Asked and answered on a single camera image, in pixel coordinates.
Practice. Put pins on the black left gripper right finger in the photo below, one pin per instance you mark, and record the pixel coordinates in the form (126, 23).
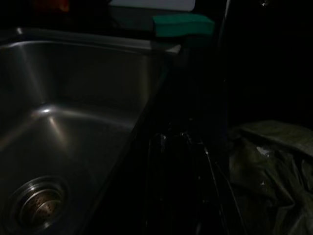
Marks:
(207, 195)

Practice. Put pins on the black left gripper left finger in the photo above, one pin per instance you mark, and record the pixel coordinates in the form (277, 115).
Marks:
(156, 186)

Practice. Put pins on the dark green plastic bag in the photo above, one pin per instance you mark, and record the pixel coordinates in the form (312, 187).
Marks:
(269, 171)

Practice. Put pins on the metal sink drain strainer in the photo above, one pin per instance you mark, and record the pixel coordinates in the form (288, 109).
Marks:
(39, 205)

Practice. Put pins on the stainless steel sink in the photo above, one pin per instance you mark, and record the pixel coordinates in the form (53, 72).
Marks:
(73, 98)

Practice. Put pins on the green sponge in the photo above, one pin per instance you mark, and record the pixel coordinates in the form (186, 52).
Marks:
(183, 24)

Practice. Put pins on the white plastic board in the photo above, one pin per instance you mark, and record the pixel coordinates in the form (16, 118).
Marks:
(151, 4)

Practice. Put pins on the orange object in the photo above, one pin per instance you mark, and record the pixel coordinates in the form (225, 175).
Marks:
(53, 5)

